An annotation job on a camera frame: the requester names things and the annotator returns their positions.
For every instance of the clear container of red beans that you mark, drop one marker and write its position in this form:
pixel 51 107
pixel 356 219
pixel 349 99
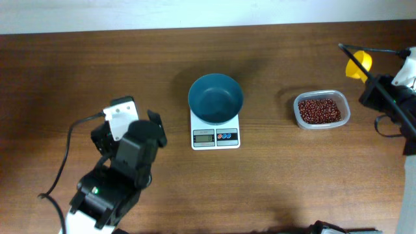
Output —
pixel 322 109

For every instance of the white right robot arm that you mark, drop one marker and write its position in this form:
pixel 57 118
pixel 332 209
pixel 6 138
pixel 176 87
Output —
pixel 406 222

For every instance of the blue-grey bowl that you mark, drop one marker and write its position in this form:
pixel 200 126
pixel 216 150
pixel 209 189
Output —
pixel 215 98

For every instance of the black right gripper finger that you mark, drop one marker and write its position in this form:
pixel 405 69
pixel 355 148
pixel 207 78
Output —
pixel 407 127
pixel 370 49

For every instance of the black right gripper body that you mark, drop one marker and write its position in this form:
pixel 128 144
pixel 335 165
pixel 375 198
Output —
pixel 370 92

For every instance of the white digital kitchen scale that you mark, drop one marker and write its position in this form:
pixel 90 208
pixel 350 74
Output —
pixel 219 136

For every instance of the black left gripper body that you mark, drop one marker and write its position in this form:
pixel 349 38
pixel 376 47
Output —
pixel 159 127

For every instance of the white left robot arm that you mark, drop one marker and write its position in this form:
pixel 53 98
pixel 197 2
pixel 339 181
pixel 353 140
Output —
pixel 113 187

